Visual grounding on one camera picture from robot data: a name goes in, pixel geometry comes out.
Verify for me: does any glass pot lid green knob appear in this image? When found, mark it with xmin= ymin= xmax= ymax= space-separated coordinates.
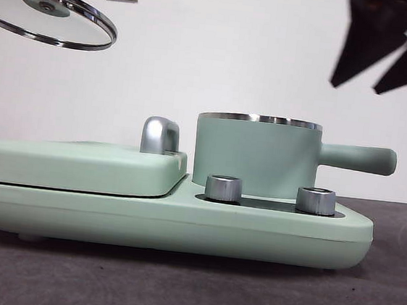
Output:
xmin=0 ymin=0 xmax=122 ymax=54

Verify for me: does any silver cooker dial knob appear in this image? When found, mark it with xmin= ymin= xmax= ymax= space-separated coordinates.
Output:
xmin=203 ymin=173 xmax=245 ymax=204
xmin=295 ymin=185 xmax=338 ymax=217

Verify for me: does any mint green cooker base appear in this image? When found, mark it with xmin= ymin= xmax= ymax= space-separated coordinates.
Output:
xmin=0 ymin=154 xmax=379 ymax=278

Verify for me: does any mint green pot with handle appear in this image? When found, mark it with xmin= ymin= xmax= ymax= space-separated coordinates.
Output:
xmin=188 ymin=107 xmax=400 ymax=214

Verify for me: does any mint griddle cover silver handle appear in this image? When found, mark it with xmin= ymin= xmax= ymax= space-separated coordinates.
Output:
xmin=0 ymin=101 xmax=193 ymax=204

